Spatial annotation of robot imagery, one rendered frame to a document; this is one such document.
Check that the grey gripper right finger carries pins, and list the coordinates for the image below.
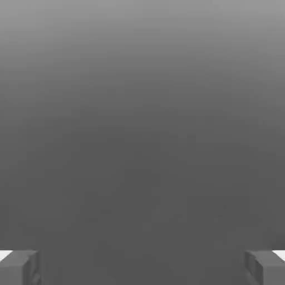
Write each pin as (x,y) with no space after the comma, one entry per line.
(269,268)

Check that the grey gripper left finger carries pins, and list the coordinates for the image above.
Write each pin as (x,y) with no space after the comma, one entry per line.
(15,268)

